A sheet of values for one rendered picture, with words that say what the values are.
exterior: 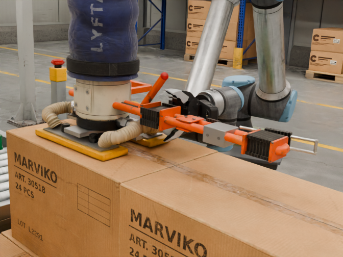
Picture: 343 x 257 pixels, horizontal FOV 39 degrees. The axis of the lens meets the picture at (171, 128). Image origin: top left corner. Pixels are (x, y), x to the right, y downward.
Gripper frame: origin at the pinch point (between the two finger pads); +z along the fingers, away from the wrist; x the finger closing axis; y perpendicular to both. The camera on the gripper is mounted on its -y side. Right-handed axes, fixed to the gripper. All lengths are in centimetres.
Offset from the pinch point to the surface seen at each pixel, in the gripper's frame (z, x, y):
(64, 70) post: -54, -9, 122
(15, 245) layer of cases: 20, -53, 50
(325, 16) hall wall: -829, -5, 335
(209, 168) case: -4.8, -13.2, -12.8
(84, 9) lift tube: 9.8, 28.4, 24.0
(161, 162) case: 2.0, -13.2, -0.6
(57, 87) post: -50, -18, 123
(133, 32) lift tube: -3.9, 21.8, 18.0
